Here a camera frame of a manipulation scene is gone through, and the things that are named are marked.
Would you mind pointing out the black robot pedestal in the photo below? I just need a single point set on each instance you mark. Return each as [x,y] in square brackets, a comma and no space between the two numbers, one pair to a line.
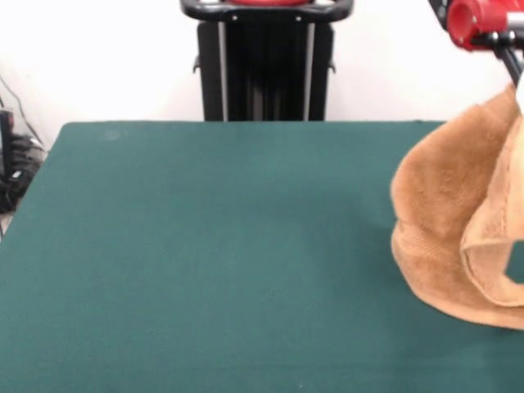
[266,61]

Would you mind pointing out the tan terry towel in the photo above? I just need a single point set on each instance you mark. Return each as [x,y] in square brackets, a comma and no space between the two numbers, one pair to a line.
[442,196]

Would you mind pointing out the dark green table cloth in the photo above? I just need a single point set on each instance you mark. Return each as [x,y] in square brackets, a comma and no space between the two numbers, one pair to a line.
[163,286]

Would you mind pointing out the black electronics box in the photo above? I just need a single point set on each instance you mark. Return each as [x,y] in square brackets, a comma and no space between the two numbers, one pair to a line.
[6,139]

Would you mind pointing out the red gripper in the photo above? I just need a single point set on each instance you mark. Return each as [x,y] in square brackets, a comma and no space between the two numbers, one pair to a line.
[483,18]

